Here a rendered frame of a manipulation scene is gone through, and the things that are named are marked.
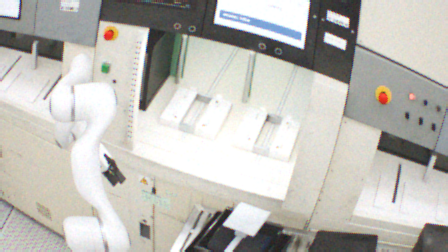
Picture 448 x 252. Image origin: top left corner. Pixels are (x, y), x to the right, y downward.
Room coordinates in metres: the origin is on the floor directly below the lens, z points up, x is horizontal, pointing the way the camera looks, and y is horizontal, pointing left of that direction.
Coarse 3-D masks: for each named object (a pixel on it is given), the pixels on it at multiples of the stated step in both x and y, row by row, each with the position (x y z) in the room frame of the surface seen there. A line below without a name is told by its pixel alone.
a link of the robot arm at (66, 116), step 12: (72, 60) 1.53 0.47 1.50; (84, 60) 1.50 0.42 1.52; (72, 72) 1.44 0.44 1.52; (84, 72) 1.47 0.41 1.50; (60, 84) 1.38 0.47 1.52; (72, 84) 1.43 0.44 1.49; (60, 96) 1.34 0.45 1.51; (72, 96) 1.35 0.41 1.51; (60, 108) 1.32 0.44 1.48; (72, 108) 1.33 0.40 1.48; (60, 120) 1.32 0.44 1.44; (72, 120) 1.33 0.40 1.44
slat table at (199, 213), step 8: (200, 208) 1.80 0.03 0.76; (208, 208) 1.81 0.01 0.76; (192, 216) 1.75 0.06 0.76; (200, 216) 1.80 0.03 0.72; (208, 216) 1.79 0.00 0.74; (184, 224) 1.70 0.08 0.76; (192, 224) 1.71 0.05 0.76; (200, 224) 1.72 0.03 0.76; (184, 232) 1.66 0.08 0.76; (192, 232) 1.67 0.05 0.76; (288, 232) 1.73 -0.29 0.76; (296, 232) 1.73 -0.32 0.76; (304, 232) 1.73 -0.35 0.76; (312, 232) 1.73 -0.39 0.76; (176, 240) 1.60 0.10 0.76; (184, 240) 1.61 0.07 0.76; (296, 240) 1.68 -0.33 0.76; (304, 240) 1.68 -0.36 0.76; (312, 240) 1.69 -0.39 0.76; (176, 248) 1.56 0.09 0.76; (184, 248) 1.57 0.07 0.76; (288, 248) 1.63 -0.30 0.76; (296, 248) 1.64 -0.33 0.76; (304, 248) 1.64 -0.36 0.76; (376, 248) 1.64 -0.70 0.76; (384, 248) 1.64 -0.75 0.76; (392, 248) 1.63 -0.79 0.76; (400, 248) 1.63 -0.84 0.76; (408, 248) 1.63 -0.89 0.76
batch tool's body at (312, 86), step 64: (320, 0) 1.79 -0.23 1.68; (128, 64) 1.92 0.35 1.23; (192, 64) 2.50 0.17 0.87; (256, 64) 2.58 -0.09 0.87; (320, 64) 1.79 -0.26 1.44; (128, 128) 1.91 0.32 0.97; (320, 128) 1.73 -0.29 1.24; (128, 192) 1.91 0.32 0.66; (192, 192) 1.85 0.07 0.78; (256, 192) 1.82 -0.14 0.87; (320, 192) 2.17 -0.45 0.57
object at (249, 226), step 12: (240, 204) 1.52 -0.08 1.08; (228, 216) 1.59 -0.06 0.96; (240, 216) 1.47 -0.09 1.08; (252, 216) 1.47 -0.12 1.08; (264, 216) 1.48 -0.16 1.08; (216, 228) 1.54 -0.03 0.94; (240, 228) 1.41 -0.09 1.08; (252, 228) 1.42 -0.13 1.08; (264, 228) 1.54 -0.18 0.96; (276, 228) 1.53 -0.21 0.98; (204, 240) 1.45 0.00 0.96; (240, 240) 1.43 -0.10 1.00; (276, 240) 1.50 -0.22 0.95
